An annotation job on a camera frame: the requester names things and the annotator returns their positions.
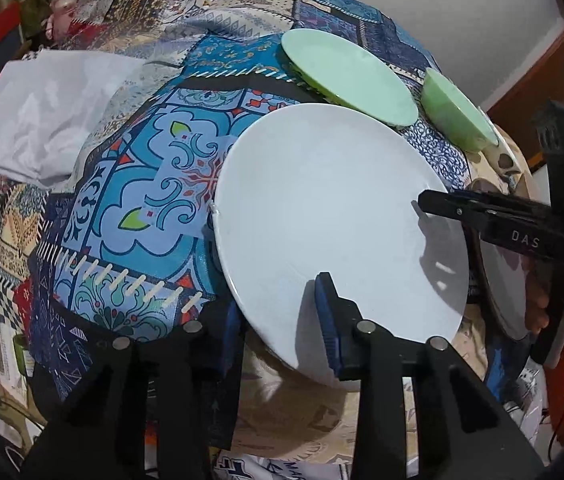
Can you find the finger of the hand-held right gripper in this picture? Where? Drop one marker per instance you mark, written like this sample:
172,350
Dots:
449,206

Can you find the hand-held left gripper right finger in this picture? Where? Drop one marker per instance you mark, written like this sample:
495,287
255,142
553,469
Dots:
327,332

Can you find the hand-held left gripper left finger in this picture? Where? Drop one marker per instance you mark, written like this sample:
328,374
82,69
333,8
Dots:
229,342

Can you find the white spotted bowl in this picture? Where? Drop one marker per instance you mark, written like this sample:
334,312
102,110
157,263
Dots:
504,280

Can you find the light green bowl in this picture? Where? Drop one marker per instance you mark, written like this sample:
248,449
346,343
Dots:
451,110

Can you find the large white plate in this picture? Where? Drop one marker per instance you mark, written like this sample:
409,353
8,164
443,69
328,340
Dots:
327,210

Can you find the light green plate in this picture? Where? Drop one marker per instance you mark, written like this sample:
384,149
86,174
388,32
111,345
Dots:
351,75

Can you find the person's right hand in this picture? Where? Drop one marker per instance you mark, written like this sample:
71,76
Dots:
537,300

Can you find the blue patchwork blanket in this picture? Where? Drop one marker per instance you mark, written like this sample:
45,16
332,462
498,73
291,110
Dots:
162,185

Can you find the white folded cloth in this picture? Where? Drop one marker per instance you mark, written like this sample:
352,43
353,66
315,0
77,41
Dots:
37,115

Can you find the pink toy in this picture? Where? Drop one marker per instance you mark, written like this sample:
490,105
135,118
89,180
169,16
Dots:
64,0

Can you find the brown wooden door frame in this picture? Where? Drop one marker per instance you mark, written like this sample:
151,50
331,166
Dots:
561,70

